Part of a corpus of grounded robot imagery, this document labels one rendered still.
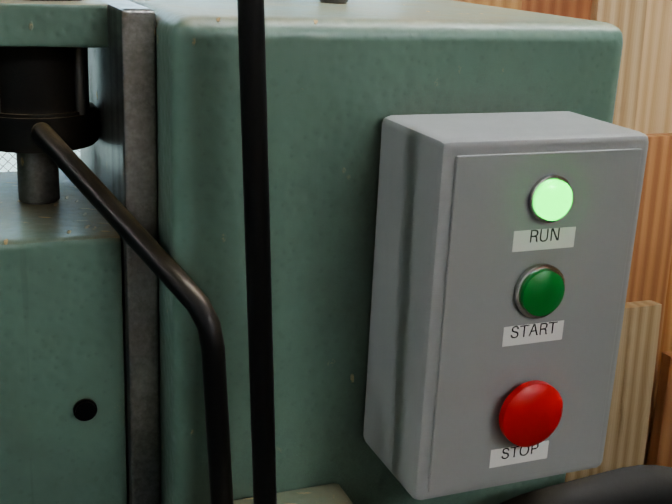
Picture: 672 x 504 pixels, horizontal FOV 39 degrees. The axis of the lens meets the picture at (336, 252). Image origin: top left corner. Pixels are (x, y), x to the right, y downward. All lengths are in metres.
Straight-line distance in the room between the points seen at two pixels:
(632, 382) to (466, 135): 1.64
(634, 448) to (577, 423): 1.62
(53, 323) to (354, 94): 0.17
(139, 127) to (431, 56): 0.13
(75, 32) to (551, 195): 0.22
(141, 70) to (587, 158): 0.19
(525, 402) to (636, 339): 1.56
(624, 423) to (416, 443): 1.62
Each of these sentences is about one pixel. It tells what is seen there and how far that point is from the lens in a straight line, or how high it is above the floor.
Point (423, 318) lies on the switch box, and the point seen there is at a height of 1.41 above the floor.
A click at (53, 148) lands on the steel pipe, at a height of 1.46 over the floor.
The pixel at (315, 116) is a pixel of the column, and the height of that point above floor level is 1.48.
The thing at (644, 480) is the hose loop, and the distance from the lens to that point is 0.53.
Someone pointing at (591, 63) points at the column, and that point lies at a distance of 0.48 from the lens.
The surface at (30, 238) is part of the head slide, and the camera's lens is 0.45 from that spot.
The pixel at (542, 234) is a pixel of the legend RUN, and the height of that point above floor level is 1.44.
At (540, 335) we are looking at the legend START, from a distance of 0.42.
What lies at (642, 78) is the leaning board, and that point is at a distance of 2.11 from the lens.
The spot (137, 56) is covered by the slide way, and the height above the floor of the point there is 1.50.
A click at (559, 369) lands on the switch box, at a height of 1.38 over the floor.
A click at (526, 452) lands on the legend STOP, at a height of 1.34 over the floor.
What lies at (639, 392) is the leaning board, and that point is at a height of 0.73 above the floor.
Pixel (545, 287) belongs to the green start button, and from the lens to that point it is 0.41.
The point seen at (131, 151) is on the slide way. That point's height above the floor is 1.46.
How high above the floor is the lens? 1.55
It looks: 18 degrees down
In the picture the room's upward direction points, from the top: 3 degrees clockwise
